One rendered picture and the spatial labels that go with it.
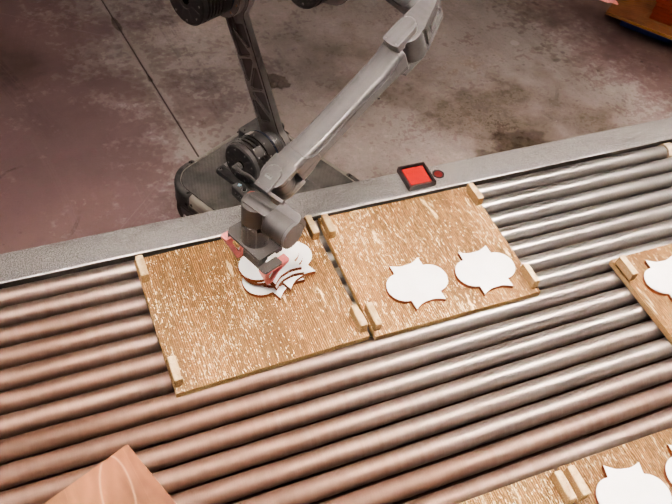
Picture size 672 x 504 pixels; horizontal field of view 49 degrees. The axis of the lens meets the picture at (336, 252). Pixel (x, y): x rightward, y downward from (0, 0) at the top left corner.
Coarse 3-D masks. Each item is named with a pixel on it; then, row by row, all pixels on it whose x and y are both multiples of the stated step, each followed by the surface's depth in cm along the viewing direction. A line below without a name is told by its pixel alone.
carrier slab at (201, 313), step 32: (160, 256) 162; (192, 256) 163; (224, 256) 164; (320, 256) 166; (160, 288) 156; (192, 288) 157; (224, 288) 158; (320, 288) 160; (160, 320) 151; (192, 320) 152; (224, 320) 153; (256, 320) 153; (288, 320) 154; (320, 320) 155; (352, 320) 156; (192, 352) 147; (224, 352) 148; (256, 352) 148; (288, 352) 149; (320, 352) 151; (192, 384) 142
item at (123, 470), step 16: (128, 448) 122; (112, 464) 120; (128, 464) 120; (80, 480) 118; (96, 480) 118; (112, 480) 118; (128, 480) 118; (144, 480) 119; (64, 496) 116; (80, 496) 116; (96, 496) 116; (112, 496) 116; (128, 496) 117; (144, 496) 117; (160, 496) 117
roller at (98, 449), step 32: (512, 320) 162; (544, 320) 163; (416, 352) 154; (448, 352) 156; (288, 384) 147; (320, 384) 147; (352, 384) 150; (192, 416) 140; (224, 416) 141; (64, 448) 134; (96, 448) 134; (0, 480) 129; (32, 480) 131
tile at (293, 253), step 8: (296, 248) 162; (272, 256) 159; (288, 256) 160; (296, 256) 160; (240, 264) 157; (248, 264) 157; (288, 264) 158; (296, 264) 159; (240, 272) 156; (248, 272) 156; (256, 272) 156; (272, 272) 157; (280, 272) 157; (288, 272) 158; (248, 280) 156; (256, 280) 155
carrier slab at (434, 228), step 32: (448, 192) 184; (320, 224) 173; (352, 224) 174; (384, 224) 175; (416, 224) 176; (448, 224) 177; (480, 224) 178; (352, 256) 167; (384, 256) 168; (416, 256) 169; (448, 256) 170; (512, 256) 172; (352, 288) 161; (384, 288) 162; (448, 288) 164; (512, 288) 166; (384, 320) 157; (416, 320) 157
